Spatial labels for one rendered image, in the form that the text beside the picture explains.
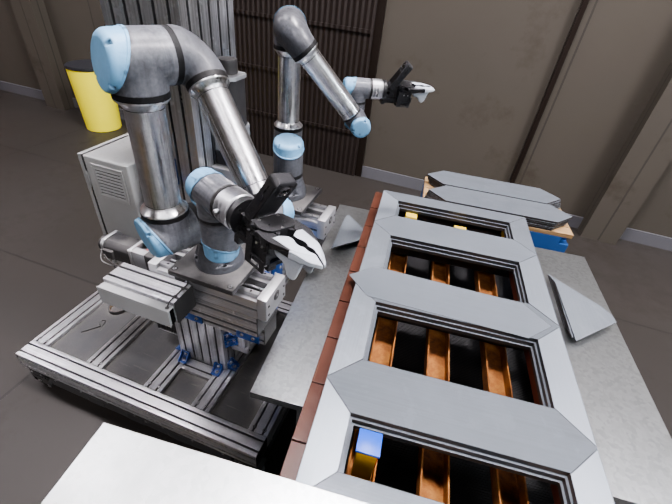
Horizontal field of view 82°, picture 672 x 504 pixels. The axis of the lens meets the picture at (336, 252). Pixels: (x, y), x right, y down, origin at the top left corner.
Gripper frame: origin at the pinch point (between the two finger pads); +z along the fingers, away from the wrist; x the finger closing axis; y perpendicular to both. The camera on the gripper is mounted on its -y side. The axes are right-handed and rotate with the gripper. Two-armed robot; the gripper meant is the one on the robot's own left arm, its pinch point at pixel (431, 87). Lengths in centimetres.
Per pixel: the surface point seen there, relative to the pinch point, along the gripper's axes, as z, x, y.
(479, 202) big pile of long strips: 48, -9, 62
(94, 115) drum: -267, -286, 166
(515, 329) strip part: 22, 81, 49
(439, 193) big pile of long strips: 28, -18, 64
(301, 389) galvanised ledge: -51, 91, 66
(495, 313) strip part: 18, 73, 50
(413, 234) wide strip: 1, 24, 57
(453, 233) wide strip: 21, 23, 57
